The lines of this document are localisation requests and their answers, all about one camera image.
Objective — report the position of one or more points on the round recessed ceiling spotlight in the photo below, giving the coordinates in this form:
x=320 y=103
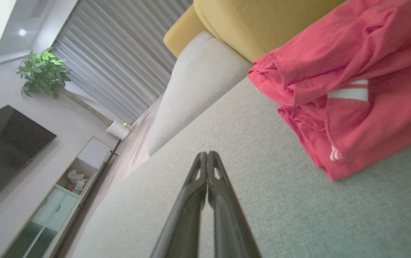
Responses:
x=22 y=32

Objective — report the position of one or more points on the wooden cabinet with teal drawers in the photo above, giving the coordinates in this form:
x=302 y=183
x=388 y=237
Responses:
x=55 y=215

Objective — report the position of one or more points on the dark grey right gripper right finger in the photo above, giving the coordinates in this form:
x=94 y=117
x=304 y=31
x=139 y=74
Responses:
x=230 y=229

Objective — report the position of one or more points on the white ribbed plant pot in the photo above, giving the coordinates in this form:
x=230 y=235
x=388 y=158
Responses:
x=118 y=129

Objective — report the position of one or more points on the large grey sofa chaise cushion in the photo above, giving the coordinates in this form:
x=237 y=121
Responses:
x=298 y=215

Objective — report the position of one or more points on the yellow sofa back cushion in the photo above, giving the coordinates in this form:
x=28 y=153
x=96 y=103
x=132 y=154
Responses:
x=255 y=25

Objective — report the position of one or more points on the black flat television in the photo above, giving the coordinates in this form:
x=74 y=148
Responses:
x=4 y=150

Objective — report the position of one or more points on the green leafy indoor tree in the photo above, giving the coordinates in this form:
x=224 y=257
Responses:
x=42 y=73

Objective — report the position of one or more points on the grey pleated curtain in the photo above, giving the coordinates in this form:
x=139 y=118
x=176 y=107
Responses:
x=119 y=53

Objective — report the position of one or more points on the small yellow object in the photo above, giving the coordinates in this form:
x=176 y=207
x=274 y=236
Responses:
x=128 y=126

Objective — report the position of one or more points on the yellow sofa armrest cushion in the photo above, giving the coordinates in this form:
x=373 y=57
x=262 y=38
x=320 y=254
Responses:
x=182 y=34

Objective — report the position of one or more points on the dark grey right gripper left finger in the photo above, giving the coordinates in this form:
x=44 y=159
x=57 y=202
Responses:
x=184 y=222

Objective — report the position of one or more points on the red shorts with white stripe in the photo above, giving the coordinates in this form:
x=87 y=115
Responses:
x=334 y=53

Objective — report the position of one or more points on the white plastic bag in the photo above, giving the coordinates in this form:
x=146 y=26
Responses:
x=76 y=181

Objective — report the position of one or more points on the grey sofa seat cushion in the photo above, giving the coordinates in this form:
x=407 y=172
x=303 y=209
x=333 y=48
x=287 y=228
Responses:
x=194 y=96
x=200 y=41

